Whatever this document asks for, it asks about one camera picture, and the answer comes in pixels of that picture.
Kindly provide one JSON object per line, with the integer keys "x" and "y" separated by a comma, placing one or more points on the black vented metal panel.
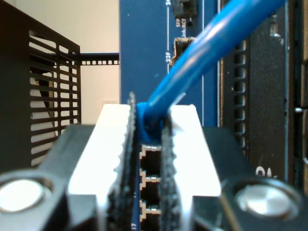
{"x": 14, "y": 72}

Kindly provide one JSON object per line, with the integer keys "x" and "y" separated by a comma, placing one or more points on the blue network switch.
{"x": 144, "y": 48}

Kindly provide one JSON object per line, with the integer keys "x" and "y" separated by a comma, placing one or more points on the black rack server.
{"x": 269, "y": 96}

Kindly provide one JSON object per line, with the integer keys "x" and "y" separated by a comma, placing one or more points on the black rack frame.
{"x": 101, "y": 56}

